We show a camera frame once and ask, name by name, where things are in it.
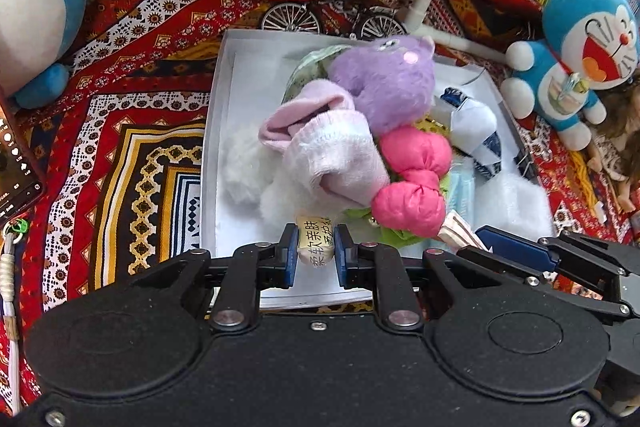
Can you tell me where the small yellow labelled candy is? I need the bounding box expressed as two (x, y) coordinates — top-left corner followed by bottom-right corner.
(296, 216), (334, 268)

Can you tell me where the pink and green scrunchie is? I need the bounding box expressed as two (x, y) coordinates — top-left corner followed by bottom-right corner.
(345, 126), (452, 248)

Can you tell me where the blue packaged face mask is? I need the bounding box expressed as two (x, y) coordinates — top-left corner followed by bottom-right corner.
(446, 155), (475, 225)

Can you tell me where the pale pink sock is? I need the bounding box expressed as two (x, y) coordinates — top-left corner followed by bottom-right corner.
(258, 79), (390, 208)

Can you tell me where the blue floral scrunchie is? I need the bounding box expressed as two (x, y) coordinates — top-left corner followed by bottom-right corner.
(432, 87), (502, 179)

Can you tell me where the purple plush toy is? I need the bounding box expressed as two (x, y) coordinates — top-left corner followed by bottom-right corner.
(329, 35), (435, 136)

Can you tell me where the black binder clip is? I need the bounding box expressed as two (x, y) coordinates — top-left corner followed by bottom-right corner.
(514, 144), (539, 184)

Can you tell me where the brown haired baby doll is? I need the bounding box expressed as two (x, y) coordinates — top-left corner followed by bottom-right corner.
(587, 74), (639, 213)

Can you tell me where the grey cardboard box tray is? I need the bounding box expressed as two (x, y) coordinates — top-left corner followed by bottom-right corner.
(199, 28), (542, 311)

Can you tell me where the red patterned blanket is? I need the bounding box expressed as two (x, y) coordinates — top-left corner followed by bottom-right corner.
(0, 0), (640, 417)

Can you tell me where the Doraemon plush toy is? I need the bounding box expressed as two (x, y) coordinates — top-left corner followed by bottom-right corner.
(500, 0), (639, 150)

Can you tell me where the miniature metal bicycle model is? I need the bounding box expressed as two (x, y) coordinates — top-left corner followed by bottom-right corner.
(258, 0), (407, 41)

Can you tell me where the smartphone with lit screen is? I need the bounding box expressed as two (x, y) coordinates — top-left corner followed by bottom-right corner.
(0, 92), (46, 227)

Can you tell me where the white pipe frame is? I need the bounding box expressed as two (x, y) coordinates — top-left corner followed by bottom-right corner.
(397, 0), (506, 64)

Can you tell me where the white braided charging cable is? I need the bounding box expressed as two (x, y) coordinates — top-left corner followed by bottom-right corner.
(0, 215), (32, 416)

